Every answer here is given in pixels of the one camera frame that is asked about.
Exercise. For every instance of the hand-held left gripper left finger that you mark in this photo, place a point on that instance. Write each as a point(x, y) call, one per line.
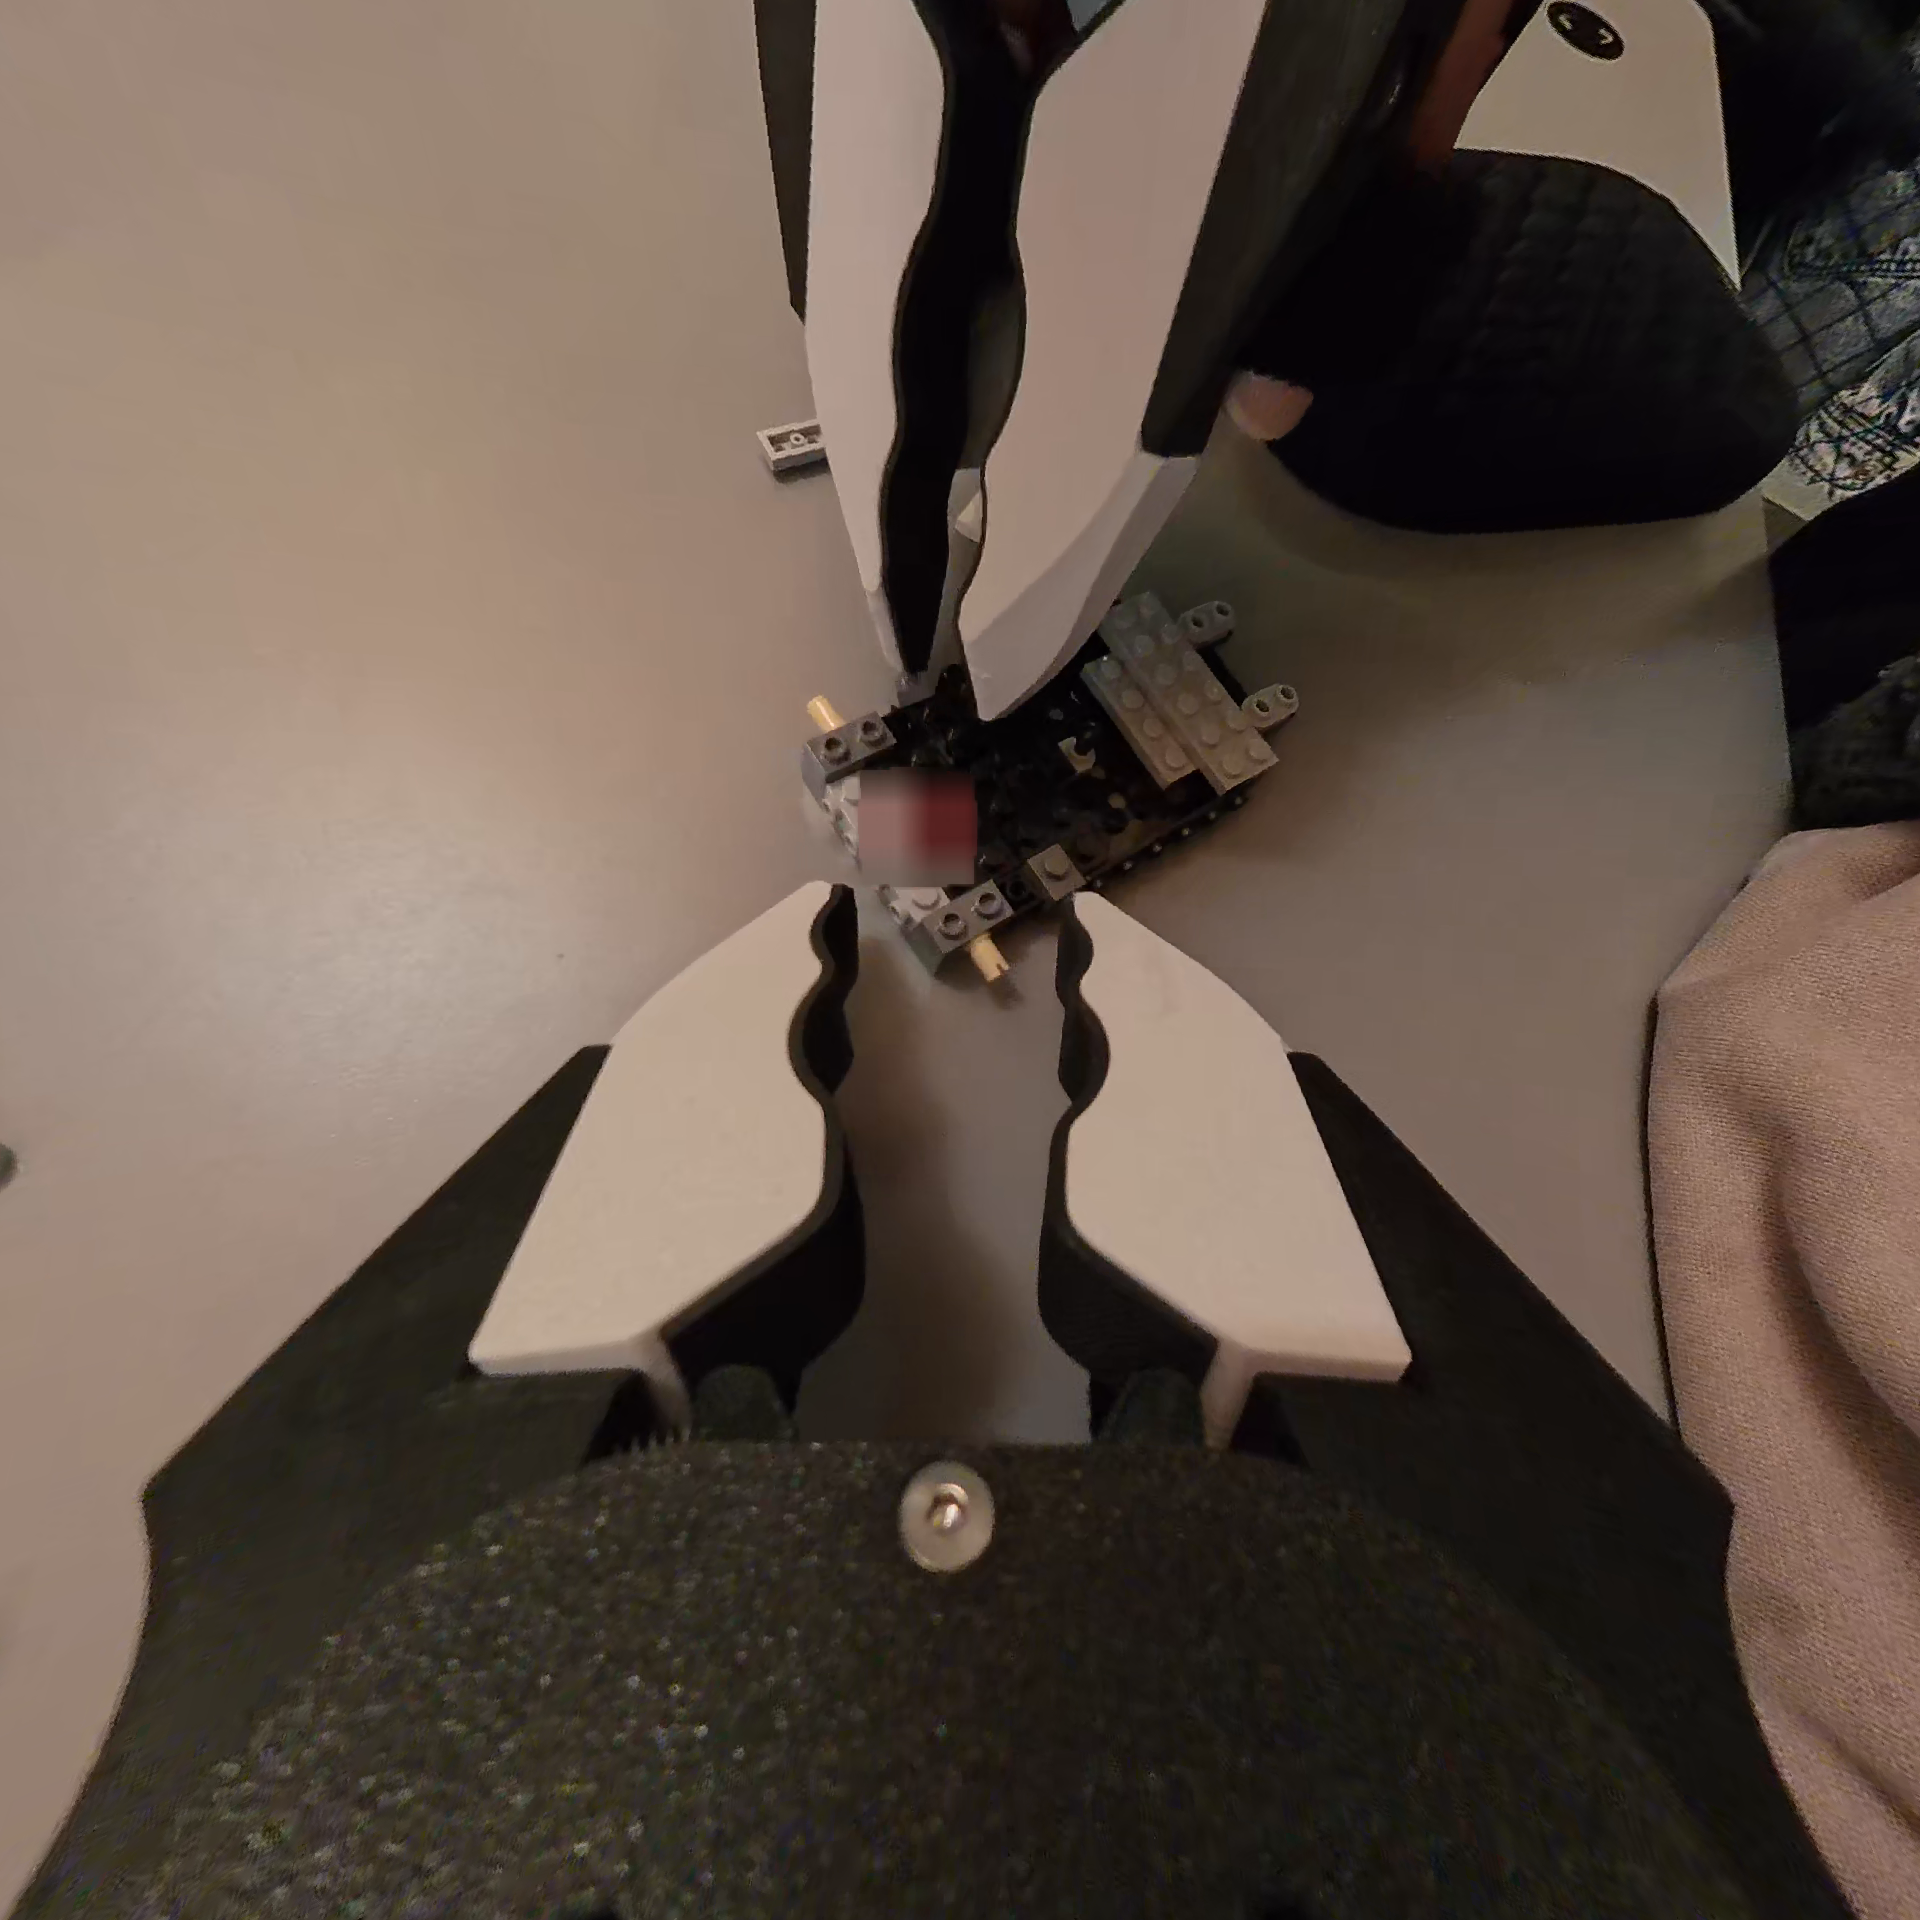
point(690, 1185)

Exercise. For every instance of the blue patterned fabric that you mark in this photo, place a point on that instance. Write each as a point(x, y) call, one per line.
point(1846, 376)

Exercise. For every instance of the person's right forearm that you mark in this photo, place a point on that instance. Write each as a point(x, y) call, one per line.
point(1529, 376)

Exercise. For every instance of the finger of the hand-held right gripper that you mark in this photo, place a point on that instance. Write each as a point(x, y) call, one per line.
point(863, 224)
point(1109, 300)

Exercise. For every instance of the grey desk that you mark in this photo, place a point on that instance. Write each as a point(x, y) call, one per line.
point(376, 600)

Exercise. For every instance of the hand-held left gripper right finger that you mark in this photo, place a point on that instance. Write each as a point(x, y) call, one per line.
point(1215, 1185)

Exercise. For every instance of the black toy brick car chassis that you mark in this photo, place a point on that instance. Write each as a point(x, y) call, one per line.
point(1184, 720)

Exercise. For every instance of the long grey brick plate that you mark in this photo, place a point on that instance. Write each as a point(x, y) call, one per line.
point(791, 447)

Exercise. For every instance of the person's right hand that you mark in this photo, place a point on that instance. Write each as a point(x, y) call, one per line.
point(1272, 405)

